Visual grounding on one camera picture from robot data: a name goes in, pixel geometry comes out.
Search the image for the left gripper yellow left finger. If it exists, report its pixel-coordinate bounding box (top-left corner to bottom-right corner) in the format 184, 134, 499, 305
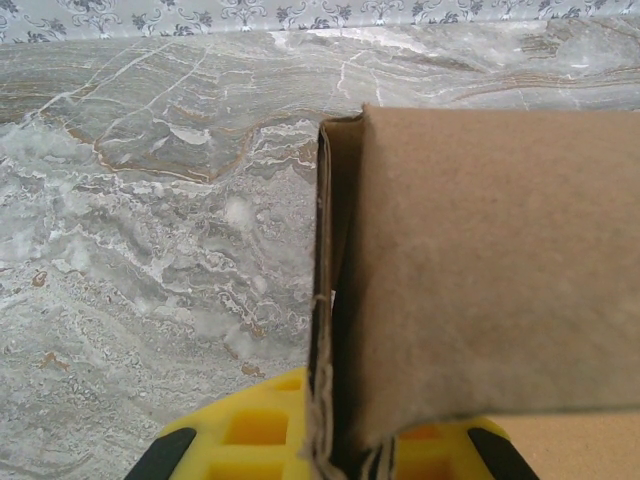
124, 367, 314, 480

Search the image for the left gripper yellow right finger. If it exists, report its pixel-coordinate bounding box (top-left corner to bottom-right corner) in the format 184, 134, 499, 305
394, 415, 541, 480

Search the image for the brown cardboard box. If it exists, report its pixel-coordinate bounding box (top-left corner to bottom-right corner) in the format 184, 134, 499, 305
297, 102, 640, 480

